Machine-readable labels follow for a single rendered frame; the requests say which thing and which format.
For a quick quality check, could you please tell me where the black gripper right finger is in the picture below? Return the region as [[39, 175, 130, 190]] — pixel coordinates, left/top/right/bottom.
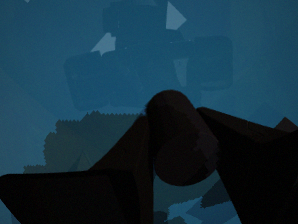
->
[[197, 107, 298, 224]]

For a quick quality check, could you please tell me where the dark grey square block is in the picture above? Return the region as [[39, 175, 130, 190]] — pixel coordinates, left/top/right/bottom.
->
[[274, 116, 298, 132]]

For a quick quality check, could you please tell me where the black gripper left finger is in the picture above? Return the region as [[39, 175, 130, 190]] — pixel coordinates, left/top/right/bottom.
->
[[0, 116, 153, 224]]

